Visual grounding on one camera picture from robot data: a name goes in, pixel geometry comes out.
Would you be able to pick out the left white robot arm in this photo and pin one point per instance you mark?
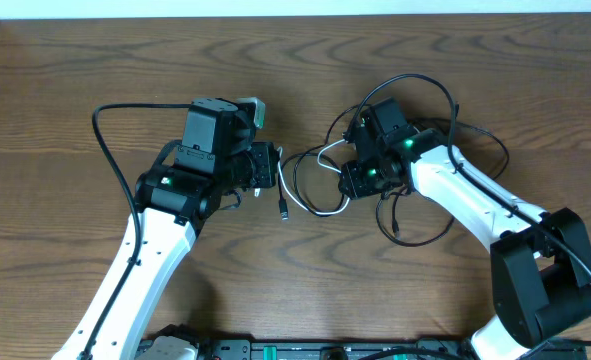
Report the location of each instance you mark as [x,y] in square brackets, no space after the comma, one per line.
[217,156]

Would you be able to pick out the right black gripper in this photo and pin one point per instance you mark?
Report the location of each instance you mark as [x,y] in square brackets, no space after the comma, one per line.
[352,173]

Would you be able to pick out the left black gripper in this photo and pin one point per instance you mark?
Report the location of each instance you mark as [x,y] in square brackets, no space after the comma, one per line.
[264,163]

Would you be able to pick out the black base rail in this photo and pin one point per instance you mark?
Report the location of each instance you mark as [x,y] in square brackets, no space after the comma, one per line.
[345,350]

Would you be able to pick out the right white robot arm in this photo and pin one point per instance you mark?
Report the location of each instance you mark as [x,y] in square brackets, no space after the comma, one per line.
[540,261]

